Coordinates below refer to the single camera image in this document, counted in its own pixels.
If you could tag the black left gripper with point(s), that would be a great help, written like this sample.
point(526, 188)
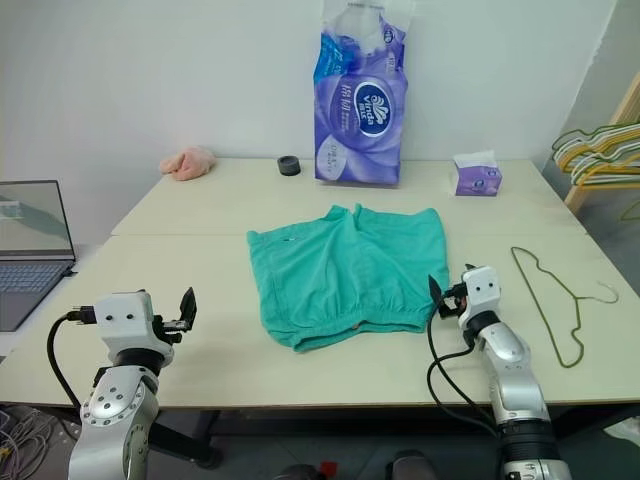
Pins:
point(170, 327)

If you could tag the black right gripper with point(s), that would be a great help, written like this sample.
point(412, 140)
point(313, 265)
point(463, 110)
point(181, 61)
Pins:
point(454, 300)

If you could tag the green shorts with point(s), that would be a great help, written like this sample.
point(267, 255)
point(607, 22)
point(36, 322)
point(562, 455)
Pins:
point(345, 270)

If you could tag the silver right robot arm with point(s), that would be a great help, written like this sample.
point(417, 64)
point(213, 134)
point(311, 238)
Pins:
point(510, 370)

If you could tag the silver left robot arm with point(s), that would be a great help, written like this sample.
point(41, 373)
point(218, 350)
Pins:
point(115, 405)

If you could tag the small purple tissue pack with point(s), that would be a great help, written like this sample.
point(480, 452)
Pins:
point(477, 180)

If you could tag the pink cloth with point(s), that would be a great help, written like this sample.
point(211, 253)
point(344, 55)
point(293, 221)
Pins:
point(187, 162)

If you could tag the grey laptop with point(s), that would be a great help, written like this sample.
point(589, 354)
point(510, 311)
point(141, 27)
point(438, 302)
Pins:
point(30, 270)

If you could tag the black round cap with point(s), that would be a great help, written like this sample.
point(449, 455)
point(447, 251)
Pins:
point(289, 166)

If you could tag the purple Vinda tissue bag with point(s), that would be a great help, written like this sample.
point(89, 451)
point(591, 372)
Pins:
point(360, 125)

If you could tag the dark rounded shape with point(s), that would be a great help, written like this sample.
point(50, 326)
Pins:
point(409, 465)

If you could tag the bundle of coloured hangers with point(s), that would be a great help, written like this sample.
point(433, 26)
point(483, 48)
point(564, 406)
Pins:
point(615, 141)

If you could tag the small red object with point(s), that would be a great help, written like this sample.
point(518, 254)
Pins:
point(328, 469)

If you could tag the clear plastic bag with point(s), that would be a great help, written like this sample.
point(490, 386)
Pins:
point(625, 431)

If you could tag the wooden clothes rack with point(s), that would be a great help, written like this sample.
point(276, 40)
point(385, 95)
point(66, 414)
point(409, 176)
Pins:
point(627, 100)

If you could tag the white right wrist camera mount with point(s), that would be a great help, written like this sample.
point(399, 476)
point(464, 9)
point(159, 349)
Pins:
point(482, 300)

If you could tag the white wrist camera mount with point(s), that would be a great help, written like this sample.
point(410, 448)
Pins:
point(482, 300)
point(120, 325)

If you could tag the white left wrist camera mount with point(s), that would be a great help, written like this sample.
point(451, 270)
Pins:
point(120, 325)

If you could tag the black table frame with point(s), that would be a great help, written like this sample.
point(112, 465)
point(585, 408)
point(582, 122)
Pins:
point(195, 440)

